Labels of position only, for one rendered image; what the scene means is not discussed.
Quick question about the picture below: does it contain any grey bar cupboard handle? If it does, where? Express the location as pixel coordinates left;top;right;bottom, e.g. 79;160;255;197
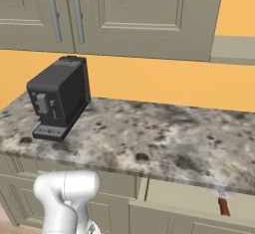
71;0;87;45
45;0;64;44

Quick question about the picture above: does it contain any open grey-green drawer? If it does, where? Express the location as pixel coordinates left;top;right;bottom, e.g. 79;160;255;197
127;177;255;234

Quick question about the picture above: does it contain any grey-green lower cupboard door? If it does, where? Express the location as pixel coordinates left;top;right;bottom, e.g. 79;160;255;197
85;191;131;234
0;173;46;230

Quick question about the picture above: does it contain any narrow grey-green upper cupboard door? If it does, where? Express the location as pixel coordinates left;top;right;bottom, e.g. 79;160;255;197
0;0;76;54

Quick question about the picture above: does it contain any closed grey-green drawer front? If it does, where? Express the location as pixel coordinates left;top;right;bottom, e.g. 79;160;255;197
34;159;139;200

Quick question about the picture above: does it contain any distant grey-green cupboard run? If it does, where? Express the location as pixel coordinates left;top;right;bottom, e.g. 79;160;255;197
209;35;255;67

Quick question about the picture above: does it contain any wide grey-green upper cupboard door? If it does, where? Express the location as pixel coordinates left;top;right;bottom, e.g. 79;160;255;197
64;0;226;63

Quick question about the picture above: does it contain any black coffee machine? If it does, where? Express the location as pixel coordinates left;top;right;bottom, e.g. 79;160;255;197
26;55;92;142

